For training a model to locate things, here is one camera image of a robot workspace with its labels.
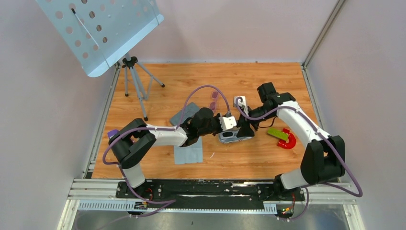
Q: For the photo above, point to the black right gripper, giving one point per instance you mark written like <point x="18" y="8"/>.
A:
<point x="245" y="130"/>

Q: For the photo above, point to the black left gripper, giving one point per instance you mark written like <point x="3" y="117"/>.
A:
<point x="216" y="118"/>

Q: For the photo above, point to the white frame black sunglasses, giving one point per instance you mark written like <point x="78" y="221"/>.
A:
<point x="228" y="135"/>

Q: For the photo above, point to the flag print glasses case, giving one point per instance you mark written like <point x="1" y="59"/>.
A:
<point x="235" y="140"/>

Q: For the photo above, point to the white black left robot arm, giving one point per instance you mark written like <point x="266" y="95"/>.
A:
<point x="132" y="143"/>

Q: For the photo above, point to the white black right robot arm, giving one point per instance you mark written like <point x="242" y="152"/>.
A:
<point x="324" y="154"/>

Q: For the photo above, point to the pink transparent sunglasses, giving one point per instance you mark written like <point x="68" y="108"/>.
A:
<point x="214" y="99"/>

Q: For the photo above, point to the grey-green glasses case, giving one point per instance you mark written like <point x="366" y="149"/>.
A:
<point x="189" y="111"/>

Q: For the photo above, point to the green toy brick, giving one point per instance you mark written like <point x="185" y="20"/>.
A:
<point x="278" y="134"/>

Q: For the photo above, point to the left light blue cloth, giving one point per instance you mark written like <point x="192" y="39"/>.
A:
<point x="189" y="154"/>

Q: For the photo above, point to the red toy arch block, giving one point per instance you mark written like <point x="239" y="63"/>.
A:
<point x="288" y="144"/>

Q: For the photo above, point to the purple glasses case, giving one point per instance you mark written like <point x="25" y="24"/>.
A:
<point x="111" y="133"/>

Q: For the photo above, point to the perforated metal music stand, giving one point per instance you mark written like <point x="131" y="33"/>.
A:
<point x="101" y="33"/>

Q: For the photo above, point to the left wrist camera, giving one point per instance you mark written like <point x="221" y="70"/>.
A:
<point x="227" y="123"/>

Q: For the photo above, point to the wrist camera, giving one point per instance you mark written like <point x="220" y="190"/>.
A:
<point x="227" y="123"/>
<point x="240" y="101"/>

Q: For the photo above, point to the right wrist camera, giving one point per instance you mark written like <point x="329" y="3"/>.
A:
<point x="240" y="101"/>

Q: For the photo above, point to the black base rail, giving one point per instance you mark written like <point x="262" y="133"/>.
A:
<point x="201" y="196"/>

